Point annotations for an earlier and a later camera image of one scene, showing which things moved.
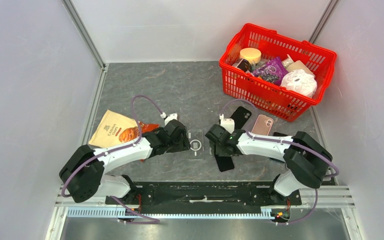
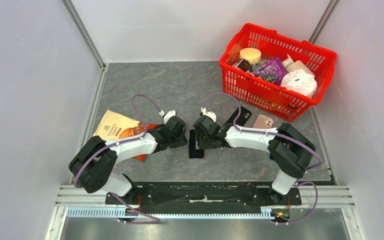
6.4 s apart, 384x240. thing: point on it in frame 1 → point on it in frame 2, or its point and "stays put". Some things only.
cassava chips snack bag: x=116 y=129 stays put
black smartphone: x=225 y=163 → x=194 y=153
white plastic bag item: x=300 y=81 stays put
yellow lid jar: x=253 y=55 stays put
